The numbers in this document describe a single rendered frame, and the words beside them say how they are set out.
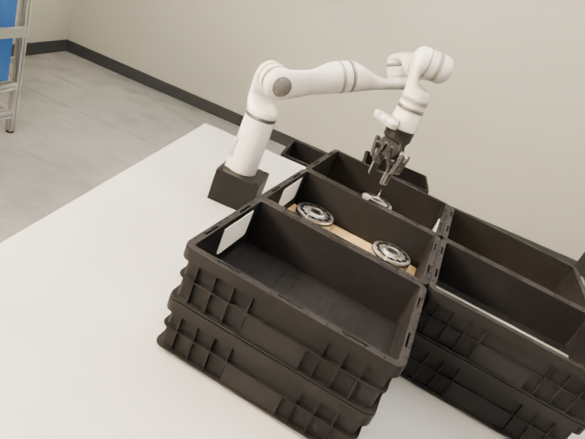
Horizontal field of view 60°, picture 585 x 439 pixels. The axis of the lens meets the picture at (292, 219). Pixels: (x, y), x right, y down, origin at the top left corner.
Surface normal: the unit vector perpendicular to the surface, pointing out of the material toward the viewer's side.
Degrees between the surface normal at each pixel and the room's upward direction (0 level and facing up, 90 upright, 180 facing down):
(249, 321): 90
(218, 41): 90
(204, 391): 0
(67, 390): 0
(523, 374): 90
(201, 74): 90
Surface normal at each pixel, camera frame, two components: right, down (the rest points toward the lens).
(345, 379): -0.35, 0.30
